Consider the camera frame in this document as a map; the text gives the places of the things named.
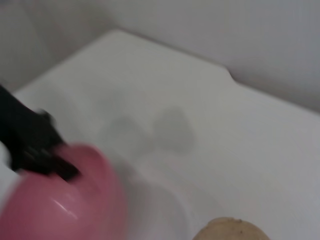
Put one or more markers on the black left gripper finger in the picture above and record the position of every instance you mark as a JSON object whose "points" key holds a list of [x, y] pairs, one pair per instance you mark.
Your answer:
{"points": [[65, 168]]}

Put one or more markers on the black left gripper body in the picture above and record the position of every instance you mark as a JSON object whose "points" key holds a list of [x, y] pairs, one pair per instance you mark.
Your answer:
{"points": [[22, 132]]}

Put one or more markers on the pink plastic bowl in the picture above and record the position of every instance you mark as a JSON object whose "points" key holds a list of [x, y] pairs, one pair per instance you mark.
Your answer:
{"points": [[57, 200]]}

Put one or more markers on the round beige egg yolk pastry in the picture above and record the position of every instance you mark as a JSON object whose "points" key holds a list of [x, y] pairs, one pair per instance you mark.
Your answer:
{"points": [[232, 230]]}

